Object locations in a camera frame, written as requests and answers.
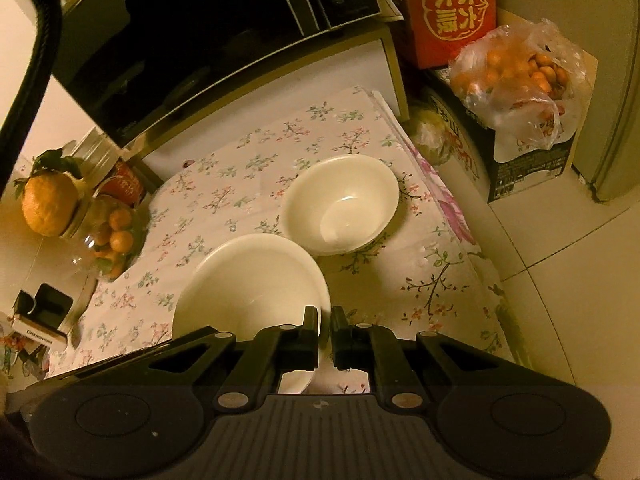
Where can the white bowl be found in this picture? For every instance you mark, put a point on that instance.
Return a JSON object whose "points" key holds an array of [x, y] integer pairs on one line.
{"points": [[250, 290], [345, 200]]}

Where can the red can with silver lid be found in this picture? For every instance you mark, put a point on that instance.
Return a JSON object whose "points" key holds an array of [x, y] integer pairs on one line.
{"points": [[120, 180]]}

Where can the glass jar of kumquats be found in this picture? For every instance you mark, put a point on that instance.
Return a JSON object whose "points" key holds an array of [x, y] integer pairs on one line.
{"points": [[110, 240]]}

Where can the red gift box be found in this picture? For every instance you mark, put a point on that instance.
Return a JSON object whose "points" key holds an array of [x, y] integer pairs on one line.
{"points": [[445, 15]]}

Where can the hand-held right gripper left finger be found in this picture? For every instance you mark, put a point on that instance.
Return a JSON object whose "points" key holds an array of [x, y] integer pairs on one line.
{"points": [[311, 340]]}

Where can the plastic bag of kumquats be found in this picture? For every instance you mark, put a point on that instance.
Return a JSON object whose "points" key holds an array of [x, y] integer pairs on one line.
{"points": [[510, 85]]}

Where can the dark printed carton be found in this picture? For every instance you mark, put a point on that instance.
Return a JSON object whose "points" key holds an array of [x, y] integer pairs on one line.
{"points": [[530, 170]]}

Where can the pink flower cloth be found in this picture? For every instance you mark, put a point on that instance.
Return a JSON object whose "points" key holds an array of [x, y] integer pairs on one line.
{"points": [[450, 200]]}

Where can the white air fryer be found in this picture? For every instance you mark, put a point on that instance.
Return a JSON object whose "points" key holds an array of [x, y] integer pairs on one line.
{"points": [[47, 305]]}

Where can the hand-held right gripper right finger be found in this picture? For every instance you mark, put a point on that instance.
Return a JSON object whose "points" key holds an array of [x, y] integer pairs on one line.
{"points": [[339, 340]]}

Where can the large orange citrus with leaves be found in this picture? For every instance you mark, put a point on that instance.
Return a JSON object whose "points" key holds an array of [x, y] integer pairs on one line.
{"points": [[47, 205]]}

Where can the clear plastic bag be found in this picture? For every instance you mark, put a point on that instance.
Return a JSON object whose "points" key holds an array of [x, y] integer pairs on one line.
{"points": [[430, 132]]}

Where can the black door microwave oven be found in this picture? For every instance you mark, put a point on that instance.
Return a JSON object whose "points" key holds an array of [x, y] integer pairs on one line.
{"points": [[200, 25]]}

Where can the floral tablecloth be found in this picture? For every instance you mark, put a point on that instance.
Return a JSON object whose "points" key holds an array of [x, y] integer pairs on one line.
{"points": [[240, 180]]}

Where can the white refrigerator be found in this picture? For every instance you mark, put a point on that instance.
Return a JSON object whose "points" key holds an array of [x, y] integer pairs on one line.
{"points": [[615, 135]]}

